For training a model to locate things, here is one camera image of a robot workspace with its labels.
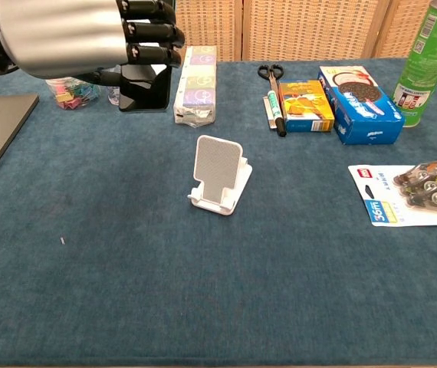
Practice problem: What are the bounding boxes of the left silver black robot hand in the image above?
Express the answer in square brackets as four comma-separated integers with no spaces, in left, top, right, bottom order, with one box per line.
[0,0,187,87]

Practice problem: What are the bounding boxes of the blue cookie box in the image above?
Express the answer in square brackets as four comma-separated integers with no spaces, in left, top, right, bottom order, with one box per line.
[317,65,406,146]

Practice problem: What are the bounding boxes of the clear jar of binder clips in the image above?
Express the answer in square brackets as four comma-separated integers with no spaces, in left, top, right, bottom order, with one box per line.
[45,78,101,112]

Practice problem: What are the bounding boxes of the black marker pen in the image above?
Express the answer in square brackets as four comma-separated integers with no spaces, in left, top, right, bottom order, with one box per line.
[265,90,288,138]

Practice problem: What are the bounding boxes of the wooden folding screen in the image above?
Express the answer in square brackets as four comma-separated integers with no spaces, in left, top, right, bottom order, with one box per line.
[171,0,435,63]

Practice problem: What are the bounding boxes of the correction tape blister pack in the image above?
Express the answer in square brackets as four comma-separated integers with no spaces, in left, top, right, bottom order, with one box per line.
[347,159,437,228]

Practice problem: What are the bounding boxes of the blue table cloth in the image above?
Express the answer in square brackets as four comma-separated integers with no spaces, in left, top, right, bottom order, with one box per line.
[0,56,437,368]

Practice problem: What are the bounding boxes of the yellow orange snack box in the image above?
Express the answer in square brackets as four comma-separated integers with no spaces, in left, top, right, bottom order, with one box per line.
[278,78,336,134]

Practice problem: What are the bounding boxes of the black handled scissors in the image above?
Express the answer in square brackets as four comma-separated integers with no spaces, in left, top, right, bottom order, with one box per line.
[257,63,285,101]

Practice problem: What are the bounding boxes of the white phone stand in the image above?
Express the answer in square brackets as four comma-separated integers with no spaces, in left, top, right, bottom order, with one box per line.
[186,134,254,219]

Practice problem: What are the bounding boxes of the black smartphone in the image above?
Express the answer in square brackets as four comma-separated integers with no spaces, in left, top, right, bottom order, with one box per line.
[118,63,174,113]

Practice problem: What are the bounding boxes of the tissue pack bundle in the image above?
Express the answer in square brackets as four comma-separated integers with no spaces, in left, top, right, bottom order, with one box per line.
[173,45,219,128]

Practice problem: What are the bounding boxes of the green chips can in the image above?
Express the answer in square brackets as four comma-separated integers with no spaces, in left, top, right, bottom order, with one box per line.
[391,0,437,128]

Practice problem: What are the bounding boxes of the small white tube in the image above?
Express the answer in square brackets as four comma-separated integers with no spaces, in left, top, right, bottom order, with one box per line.
[262,95,279,131]

